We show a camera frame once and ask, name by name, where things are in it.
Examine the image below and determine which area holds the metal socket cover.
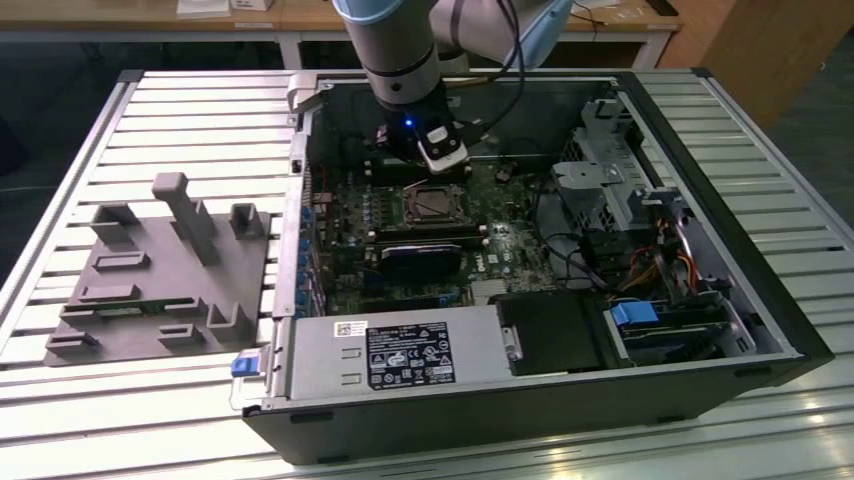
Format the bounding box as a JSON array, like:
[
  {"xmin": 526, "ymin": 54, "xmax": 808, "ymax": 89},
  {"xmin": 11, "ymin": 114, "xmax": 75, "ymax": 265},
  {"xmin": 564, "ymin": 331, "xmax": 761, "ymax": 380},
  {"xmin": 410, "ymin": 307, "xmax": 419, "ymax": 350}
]
[{"xmin": 403, "ymin": 185, "xmax": 467, "ymax": 222}]

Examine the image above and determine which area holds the CPU socket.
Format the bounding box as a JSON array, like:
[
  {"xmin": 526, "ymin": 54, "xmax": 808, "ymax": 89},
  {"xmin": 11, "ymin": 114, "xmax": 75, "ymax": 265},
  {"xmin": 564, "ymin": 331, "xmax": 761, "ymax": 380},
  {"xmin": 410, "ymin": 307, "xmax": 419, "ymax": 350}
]
[{"xmin": 398, "ymin": 182, "xmax": 470, "ymax": 225}]

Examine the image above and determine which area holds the black graphics card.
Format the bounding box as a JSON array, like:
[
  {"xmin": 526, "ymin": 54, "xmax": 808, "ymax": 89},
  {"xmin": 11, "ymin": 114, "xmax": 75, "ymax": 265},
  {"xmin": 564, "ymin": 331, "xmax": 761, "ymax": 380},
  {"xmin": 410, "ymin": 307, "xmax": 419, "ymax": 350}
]
[{"xmin": 378, "ymin": 241, "xmax": 467, "ymax": 290}]

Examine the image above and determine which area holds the green motherboard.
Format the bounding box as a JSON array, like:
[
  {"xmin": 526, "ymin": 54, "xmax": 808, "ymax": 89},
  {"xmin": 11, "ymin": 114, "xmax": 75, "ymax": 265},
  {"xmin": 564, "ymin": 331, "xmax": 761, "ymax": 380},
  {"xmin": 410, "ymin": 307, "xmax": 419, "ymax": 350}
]
[{"xmin": 306, "ymin": 159, "xmax": 562, "ymax": 319}]

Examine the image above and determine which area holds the metal drive cage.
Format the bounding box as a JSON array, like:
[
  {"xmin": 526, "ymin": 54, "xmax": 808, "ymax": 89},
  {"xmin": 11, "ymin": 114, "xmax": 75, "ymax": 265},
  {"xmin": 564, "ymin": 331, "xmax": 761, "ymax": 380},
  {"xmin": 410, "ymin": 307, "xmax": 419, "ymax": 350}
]
[{"xmin": 550, "ymin": 97, "xmax": 689, "ymax": 234}]

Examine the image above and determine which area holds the white cardboard box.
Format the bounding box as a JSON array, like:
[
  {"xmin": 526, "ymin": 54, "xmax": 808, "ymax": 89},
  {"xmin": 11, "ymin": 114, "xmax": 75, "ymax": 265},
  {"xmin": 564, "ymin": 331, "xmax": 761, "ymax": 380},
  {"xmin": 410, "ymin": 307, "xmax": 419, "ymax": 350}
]
[{"xmin": 177, "ymin": 0, "xmax": 233, "ymax": 20}]

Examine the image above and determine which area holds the silver power supply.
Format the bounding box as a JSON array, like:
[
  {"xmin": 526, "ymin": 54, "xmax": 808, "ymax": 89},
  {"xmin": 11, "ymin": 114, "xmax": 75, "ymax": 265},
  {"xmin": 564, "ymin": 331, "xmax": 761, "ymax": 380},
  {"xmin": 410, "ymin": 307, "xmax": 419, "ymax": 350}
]
[{"xmin": 263, "ymin": 304, "xmax": 520, "ymax": 401}]

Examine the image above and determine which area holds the grey parts rack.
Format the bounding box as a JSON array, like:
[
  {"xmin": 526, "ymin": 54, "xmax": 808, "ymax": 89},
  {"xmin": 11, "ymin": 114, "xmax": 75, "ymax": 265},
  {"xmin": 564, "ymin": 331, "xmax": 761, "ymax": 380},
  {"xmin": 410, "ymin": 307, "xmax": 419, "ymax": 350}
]
[{"xmin": 40, "ymin": 172, "xmax": 277, "ymax": 369}]

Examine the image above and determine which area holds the black drive bay box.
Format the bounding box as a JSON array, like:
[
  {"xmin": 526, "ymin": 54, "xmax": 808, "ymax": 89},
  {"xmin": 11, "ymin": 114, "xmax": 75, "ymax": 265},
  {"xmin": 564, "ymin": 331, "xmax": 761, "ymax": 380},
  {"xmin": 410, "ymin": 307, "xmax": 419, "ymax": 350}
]
[{"xmin": 493, "ymin": 291, "xmax": 620, "ymax": 377}]

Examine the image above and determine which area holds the blue disk carrier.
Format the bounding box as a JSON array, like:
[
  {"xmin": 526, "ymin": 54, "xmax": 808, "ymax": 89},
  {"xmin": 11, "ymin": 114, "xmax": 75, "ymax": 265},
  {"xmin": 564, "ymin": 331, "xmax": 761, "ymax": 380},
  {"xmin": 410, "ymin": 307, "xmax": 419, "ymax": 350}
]
[{"xmin": 608, "ymin": 298, "xmax": 661, "ymax": 332}]

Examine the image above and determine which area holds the blue plastic latch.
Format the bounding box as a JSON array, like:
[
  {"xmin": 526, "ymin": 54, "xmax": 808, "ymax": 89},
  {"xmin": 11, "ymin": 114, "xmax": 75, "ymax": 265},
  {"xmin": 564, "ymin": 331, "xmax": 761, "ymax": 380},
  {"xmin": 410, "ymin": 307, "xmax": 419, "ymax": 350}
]
[{"xmin": 230, "ymin": 351, "xmax": 263, "ymax": 379}]

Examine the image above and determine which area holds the wooden desk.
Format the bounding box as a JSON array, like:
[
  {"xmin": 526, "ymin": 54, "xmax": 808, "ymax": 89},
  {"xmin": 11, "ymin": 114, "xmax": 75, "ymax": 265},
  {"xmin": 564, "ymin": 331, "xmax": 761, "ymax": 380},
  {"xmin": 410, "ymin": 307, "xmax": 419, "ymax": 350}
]
[{"xmin": 0, "ymin": 0, "xmax": 686, "ymax": 71}]

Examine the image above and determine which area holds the black open PC case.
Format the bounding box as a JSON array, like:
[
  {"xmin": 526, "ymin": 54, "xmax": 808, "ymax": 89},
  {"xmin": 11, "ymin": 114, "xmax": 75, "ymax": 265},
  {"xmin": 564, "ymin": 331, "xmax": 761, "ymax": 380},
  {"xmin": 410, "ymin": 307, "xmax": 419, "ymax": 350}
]
[{"xmin": 241, "ymin": 67, "xmax": 837, "ymax": 466}]

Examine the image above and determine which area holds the brown wooden cabinet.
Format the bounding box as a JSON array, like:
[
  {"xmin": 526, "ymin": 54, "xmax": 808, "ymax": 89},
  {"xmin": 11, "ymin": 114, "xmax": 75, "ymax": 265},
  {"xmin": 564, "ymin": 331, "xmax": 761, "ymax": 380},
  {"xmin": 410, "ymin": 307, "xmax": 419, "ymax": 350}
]
[{"xmin": 697, "ymin": 0, "xmax": 854, "ymax": 132}]

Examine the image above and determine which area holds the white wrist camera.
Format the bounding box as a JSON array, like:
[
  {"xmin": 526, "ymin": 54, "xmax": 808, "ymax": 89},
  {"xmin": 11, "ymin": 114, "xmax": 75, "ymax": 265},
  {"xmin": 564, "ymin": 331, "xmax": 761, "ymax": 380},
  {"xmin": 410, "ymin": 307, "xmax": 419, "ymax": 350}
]
[{"xmin": 414, "ymin": 127, "xmax": 470, "ymax": 175}]

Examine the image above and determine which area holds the thick black cable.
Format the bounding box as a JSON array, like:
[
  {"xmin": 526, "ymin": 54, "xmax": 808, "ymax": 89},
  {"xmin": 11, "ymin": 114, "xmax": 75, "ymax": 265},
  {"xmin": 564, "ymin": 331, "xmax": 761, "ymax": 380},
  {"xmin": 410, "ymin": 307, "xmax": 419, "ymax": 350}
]
[{"xmin": 540, "ymin": 227, "xmax": 620, "ymax": 296}]

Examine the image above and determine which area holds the coloured power wire bundle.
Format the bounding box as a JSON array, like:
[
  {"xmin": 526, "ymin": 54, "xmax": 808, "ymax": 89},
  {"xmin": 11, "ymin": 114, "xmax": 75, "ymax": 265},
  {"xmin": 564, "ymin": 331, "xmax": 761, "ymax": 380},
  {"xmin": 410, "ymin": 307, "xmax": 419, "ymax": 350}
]
[{"xmin": 617, "ymin": 219, "xmax": 706, "ymax": 296}]

